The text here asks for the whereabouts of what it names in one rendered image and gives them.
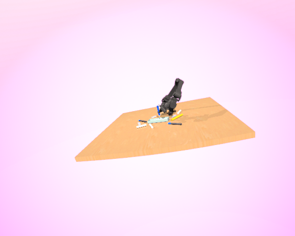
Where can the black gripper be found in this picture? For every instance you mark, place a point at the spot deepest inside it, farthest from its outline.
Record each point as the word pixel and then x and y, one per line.
pixel 164 107

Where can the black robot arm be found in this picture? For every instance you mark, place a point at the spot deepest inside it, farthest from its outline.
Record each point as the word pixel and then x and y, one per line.
pixel 173 95

